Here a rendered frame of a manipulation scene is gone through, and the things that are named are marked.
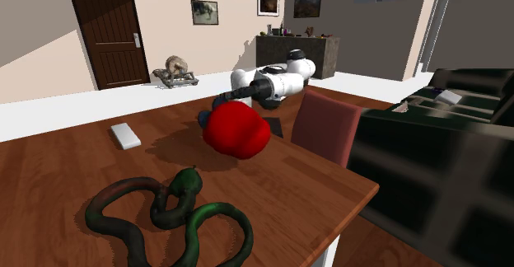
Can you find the green and black toy snake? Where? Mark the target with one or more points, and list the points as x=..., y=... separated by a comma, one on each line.
x=188, y=218

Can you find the small blue object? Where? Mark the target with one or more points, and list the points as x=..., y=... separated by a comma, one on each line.
x=204, y=118

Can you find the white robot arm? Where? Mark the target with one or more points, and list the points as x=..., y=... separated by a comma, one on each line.
x=290, y=82

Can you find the large red rounded object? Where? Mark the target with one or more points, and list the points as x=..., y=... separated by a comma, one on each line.
x=235, y=131

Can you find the white flat rectangular block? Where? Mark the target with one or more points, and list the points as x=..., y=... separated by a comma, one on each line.
x=125, y=136

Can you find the white-framed dark wall picture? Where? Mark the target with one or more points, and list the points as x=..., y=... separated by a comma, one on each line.
x=268, y=2

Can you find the wooden table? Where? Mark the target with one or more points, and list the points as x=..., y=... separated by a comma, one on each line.
x=289, y=194

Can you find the dark brown door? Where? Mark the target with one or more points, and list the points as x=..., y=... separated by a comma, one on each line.
x=110, y=29

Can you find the dark green sofa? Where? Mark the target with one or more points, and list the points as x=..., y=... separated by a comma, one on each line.
x=433, y=169

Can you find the white door frame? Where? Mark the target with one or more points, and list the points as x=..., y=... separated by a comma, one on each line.
x=435, y=25

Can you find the wall picture with animal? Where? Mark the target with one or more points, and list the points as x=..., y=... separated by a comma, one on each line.
x=205, y=12

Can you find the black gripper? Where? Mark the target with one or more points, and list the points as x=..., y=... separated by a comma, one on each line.
x=235, y=94

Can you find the red chair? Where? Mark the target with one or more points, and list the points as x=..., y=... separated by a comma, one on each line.
x=325, y=131

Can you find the white box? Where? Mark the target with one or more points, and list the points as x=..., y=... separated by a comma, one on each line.
x=448, y=97

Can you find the dark-framed landscape wall picture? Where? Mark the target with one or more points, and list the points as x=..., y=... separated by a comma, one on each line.
x=307, y=4

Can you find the dark stone sideboard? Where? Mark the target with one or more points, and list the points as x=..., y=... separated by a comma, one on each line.
x=309, y=53

